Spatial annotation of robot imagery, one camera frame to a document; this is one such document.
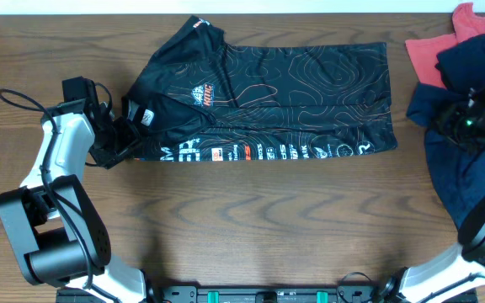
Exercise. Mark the red garment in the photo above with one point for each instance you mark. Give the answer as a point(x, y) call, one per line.
point(423, 52)

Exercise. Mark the black orange patterned jersey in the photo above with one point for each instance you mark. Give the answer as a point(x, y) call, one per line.
point(200, 99)

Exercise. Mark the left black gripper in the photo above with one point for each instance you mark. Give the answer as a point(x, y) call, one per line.
point(130, 136)

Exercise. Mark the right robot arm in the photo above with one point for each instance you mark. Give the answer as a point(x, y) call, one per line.
point(453, 276)

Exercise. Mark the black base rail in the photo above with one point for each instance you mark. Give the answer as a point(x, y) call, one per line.
point(192, 294)

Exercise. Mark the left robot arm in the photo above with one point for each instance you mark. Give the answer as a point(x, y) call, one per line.
point(56, 234)

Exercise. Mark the navy blue garment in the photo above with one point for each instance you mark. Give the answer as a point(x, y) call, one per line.
point(454, 119)

